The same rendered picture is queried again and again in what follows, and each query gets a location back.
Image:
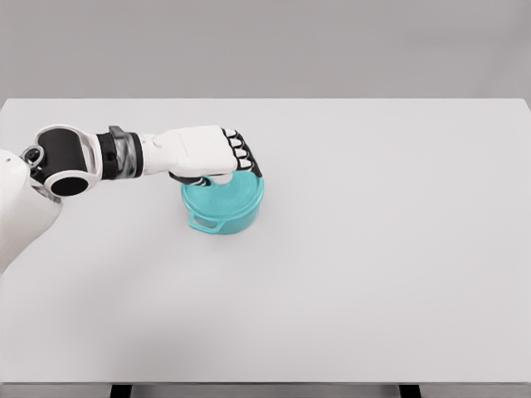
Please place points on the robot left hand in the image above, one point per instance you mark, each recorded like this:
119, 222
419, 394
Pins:
203, 149

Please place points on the teal pot lid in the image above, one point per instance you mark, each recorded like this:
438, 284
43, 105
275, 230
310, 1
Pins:
230, 197

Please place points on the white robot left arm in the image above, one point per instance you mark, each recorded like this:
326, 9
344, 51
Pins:
66, 163

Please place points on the teal pot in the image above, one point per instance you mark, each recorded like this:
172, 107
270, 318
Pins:
228, 221

